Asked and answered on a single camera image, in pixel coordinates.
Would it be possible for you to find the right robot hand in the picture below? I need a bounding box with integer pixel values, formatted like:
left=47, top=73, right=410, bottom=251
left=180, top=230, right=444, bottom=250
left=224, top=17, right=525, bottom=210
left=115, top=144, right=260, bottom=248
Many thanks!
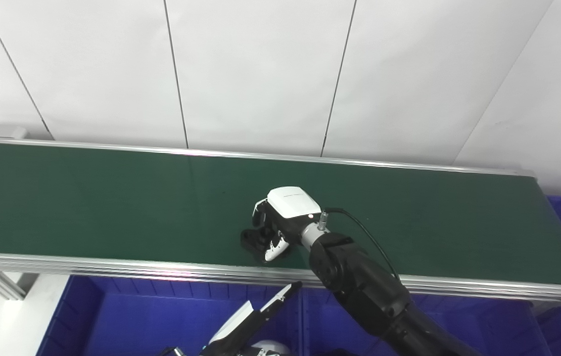
left=252, top=186, right=323, bottom=263

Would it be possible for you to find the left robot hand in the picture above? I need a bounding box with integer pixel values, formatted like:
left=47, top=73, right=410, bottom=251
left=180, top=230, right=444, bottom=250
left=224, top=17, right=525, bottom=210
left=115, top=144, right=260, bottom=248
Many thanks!
left=205, top=281, right=303, bottom=356

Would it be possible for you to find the black bracket part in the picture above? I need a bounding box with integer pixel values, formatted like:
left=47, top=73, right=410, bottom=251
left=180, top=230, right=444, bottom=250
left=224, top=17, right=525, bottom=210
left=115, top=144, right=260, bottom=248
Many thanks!
left=240, top=226, right=292, bottom=261

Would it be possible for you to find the white round part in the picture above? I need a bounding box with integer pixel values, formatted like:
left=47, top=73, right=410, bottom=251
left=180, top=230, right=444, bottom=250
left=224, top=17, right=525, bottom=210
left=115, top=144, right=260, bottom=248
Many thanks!
left=250, top=340, right=291, bottom=356

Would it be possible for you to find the green conveyor belt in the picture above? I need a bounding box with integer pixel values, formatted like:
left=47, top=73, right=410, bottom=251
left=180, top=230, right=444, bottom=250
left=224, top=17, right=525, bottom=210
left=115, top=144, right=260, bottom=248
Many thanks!
left=0, top=124, right=561, bottom=308
left=0, top=141, right=561, bottom=287

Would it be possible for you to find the aluminium extrusion conveyor leg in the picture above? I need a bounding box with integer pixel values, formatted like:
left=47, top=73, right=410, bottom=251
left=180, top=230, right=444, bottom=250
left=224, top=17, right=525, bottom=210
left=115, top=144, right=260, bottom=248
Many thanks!
left=0, top=269, right=40, bottom=302

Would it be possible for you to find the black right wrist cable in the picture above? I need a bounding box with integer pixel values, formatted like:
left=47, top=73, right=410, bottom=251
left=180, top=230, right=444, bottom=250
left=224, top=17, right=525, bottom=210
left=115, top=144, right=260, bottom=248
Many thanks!
left=317, top=208, right=401, bottom=283

